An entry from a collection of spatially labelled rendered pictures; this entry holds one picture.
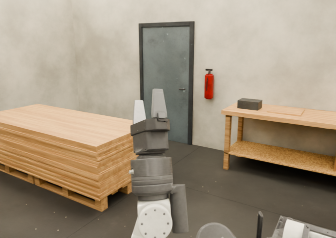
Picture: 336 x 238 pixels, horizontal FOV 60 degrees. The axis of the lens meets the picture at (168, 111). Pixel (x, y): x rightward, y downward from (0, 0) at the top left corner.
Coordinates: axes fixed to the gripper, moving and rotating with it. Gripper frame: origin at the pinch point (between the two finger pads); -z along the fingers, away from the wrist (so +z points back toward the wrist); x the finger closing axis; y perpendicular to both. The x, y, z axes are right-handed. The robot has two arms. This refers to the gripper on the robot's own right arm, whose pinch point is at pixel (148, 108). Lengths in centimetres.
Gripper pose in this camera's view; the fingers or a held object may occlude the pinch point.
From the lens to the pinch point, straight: 64.5
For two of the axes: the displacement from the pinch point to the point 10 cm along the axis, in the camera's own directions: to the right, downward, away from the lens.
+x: 4.6, -1.8, -8.7
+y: -8.9, -0.2, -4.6
